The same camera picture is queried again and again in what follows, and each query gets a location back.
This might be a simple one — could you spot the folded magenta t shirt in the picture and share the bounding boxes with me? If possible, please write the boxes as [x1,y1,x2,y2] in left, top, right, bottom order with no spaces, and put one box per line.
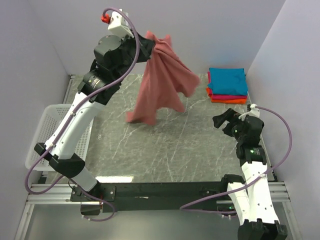
[206,68,248,100]

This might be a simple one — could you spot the black base beam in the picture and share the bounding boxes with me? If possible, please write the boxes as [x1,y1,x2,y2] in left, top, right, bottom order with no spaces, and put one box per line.
[70,181,236,215]

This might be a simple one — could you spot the folded blue t shirt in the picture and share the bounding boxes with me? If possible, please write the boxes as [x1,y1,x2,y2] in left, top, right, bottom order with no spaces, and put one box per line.
[207,67,248,96]

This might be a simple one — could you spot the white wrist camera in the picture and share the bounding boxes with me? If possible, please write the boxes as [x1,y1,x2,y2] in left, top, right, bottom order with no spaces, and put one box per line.
[101,11,134,39]
[238,104,260,121]

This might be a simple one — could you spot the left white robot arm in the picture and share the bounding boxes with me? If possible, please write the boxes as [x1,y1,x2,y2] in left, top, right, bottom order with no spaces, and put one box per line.
[34,35,155,201]

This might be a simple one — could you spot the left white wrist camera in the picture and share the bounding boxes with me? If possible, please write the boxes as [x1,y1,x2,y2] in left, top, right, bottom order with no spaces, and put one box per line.
[101,11,134,39]

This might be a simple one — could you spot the aluminium frame rail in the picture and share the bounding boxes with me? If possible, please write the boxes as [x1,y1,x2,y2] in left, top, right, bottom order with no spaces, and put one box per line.
[26,182,291,205]

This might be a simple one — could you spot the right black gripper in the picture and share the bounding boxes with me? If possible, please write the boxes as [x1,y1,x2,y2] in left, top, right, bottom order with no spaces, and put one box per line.
[212,108,246,143]

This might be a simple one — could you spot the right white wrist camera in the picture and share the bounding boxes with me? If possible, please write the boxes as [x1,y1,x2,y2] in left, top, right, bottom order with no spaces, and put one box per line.
[238,104,260,121]

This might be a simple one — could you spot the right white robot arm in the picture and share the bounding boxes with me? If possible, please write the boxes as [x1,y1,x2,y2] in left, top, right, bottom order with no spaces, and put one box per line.
[212,104,288,240]

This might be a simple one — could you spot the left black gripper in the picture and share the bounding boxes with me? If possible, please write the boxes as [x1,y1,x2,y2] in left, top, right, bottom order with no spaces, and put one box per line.
[114,27,155,83]

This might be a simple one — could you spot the salmon pink t shirt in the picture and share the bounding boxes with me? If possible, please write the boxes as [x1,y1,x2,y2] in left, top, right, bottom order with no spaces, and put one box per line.
[126,31,200,125]

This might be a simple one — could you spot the white plastic basket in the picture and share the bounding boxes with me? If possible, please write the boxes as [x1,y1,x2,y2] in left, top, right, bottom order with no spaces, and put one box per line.
[25,104,93,169]

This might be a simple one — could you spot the folded orange t shirt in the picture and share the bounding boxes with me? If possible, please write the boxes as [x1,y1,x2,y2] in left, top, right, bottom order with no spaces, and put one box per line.
[206,87,248,104]

